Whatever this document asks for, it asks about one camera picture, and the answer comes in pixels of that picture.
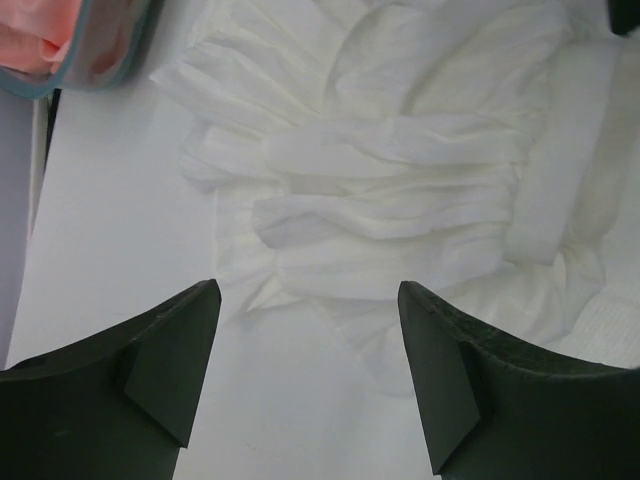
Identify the grey fabric basket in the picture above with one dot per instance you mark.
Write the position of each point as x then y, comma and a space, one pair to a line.
74, 72

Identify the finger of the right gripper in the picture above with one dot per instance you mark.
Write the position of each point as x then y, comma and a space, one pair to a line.
623, 16

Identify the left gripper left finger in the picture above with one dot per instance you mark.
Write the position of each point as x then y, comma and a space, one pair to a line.
119, 404

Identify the pink skirt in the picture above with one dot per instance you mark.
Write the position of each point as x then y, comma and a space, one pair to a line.
36, 35

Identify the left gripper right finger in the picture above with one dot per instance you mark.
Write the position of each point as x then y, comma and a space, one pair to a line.
493, 406

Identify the white pleated skirt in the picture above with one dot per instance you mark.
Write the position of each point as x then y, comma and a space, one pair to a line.
478, 148

